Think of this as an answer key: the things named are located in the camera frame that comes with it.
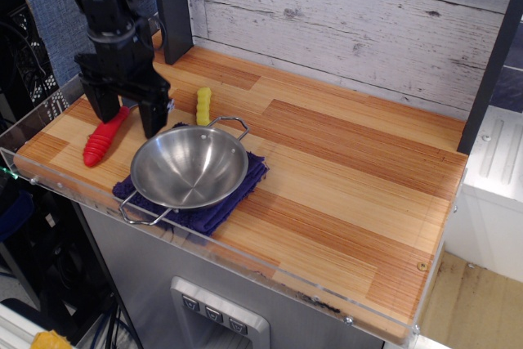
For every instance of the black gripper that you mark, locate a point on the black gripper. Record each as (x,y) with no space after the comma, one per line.
(121,65)

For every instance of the red handled metal spoon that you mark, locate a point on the red handled metal spoon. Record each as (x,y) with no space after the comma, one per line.
(100,141)

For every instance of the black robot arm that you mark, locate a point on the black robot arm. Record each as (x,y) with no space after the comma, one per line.
(110,8)

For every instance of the yellow ridged plastic piece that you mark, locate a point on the yellow ridged plastic piece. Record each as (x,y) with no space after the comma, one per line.
(204,95)

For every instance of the black plastic crate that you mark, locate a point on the black plastic crate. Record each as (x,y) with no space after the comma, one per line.
(27,78)

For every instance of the purple folded cloth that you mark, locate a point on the purple folded cloth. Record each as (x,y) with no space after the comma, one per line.
(204,220)

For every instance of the clear acrylic table guard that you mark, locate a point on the clear acrylic table guard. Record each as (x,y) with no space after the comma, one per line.
(336,243)

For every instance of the silver button control panel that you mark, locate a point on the silver button control panel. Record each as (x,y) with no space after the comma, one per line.
(208,320)

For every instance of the yellow tape piece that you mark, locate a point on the yellow tape piece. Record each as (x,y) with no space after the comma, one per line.
(50,340)

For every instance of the white metal side cabinet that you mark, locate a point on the white metal side cabinet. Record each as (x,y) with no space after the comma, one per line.
(485,226)

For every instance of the stainless steel two-handled bowl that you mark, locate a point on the stainless steel two-handled bowl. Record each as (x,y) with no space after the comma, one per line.
(189,167)

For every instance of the dark left frame post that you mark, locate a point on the dark left frame post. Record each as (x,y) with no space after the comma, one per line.
(175,16)

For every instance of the dark frame post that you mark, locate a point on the dark frame post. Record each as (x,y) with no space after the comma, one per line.
(503,42)
(175,16)

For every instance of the dark right frame post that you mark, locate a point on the dark right frame post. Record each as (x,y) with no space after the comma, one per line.
(503,42)

